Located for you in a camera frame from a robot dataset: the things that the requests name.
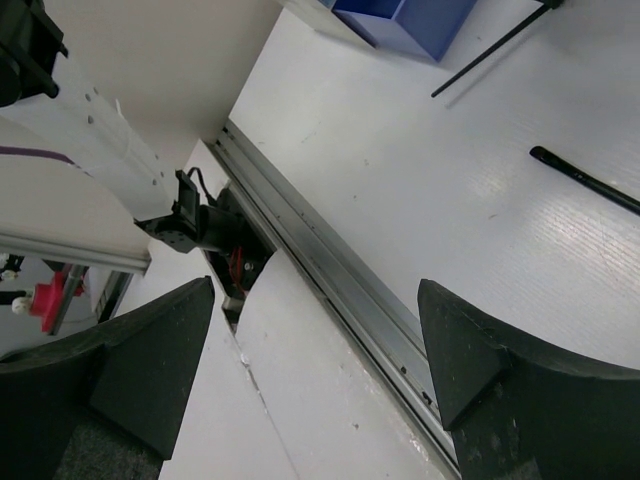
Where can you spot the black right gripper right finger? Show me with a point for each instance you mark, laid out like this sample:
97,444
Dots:
518,407

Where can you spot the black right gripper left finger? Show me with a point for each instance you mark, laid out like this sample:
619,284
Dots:
109,401

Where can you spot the periwinkle blue drawer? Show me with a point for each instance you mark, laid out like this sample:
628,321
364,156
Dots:
422,28

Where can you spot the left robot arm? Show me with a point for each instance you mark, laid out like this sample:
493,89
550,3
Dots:
44,90

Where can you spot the black makeup brush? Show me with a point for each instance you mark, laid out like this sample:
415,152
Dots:
606,191

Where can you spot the red emergency stop button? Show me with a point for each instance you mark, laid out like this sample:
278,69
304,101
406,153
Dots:
47,304

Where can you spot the long black eyeliner pencil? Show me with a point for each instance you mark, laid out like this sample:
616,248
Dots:
545,7

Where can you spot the white drawer cabinet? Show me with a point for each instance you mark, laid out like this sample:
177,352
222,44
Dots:
319,16

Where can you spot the aluminium table rail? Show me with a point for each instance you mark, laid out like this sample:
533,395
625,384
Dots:
386,329

